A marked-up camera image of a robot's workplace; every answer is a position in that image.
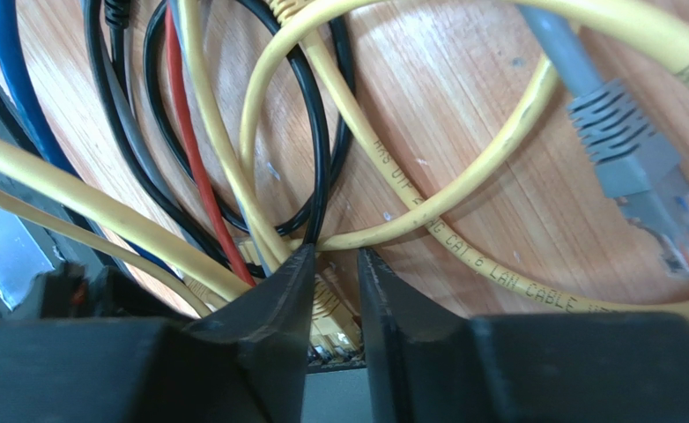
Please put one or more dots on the black network switch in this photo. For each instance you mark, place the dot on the black network switch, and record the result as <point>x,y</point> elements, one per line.
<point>336,387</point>

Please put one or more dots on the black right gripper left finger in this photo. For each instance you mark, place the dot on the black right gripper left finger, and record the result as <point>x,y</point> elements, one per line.
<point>256,363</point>

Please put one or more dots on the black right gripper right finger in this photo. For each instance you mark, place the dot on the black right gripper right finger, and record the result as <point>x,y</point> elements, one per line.
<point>419,354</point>

